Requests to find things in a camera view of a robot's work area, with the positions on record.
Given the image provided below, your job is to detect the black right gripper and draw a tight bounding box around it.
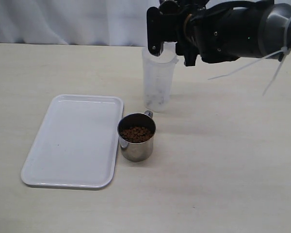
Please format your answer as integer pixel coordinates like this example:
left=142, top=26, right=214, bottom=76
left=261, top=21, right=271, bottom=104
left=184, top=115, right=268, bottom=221
left=146, top=0, right=264, bottom=66

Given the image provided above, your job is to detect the steel mug with pellets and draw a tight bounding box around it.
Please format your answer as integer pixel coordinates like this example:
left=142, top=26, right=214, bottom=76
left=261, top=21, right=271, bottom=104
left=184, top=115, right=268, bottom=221
left=117, top=110, right=156, bottom=162

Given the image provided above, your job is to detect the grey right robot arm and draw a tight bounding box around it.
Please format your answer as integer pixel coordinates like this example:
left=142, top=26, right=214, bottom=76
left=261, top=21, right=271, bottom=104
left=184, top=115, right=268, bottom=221
left=146, top=0, right=291, bottom=67

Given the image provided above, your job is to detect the clear plastic tall container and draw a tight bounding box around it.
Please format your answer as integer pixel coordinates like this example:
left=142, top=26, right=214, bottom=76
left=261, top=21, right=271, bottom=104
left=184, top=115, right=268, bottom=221
left=142, top=43, right=178, bottom=112

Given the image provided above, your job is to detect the white plastic tray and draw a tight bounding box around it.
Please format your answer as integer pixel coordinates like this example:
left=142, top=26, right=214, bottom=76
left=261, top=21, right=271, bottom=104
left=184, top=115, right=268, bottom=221
left=20, top=94, right=124, bottom=189

